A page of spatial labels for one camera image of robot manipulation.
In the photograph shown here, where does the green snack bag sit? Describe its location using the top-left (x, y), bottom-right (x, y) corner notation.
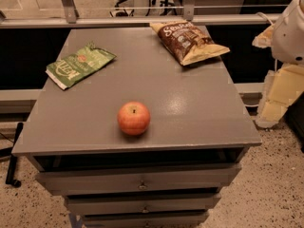
top-left (46, 42), bottom-right (116, 90)

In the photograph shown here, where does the grey drawer cabinet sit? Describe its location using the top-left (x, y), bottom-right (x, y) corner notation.
top-left (14, 28), bottom-right (260, 228)

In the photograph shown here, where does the grey metal railing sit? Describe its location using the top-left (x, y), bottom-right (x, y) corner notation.
top-left (0, 0), bottom-right (291, 29)

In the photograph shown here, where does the brown chip bag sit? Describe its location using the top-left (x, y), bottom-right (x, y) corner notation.
top-left (150, 20), bottom-right (230, 66)

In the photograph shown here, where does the middle grey drawer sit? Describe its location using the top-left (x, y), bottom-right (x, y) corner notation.
top-left (66, 193), bottom-right (220, 215)

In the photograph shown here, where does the black chair base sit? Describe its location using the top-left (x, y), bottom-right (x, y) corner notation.
top-left (110, 0), bottom-right (183, 17)

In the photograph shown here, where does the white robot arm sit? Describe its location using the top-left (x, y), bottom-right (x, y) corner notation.
top-left (272, 0), bottom-right (304, 65)

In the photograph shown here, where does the yellow foam padded block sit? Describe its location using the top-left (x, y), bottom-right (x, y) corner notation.
top-left (252, 24), bottom-right (304, 129)

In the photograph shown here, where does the top grey drawer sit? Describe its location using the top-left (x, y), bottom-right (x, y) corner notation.
top-left (36, 163), bottom-right (241, 196)

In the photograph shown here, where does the red orange apple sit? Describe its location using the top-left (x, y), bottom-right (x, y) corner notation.
top-left (117, 102), bottom-right (151, 136)

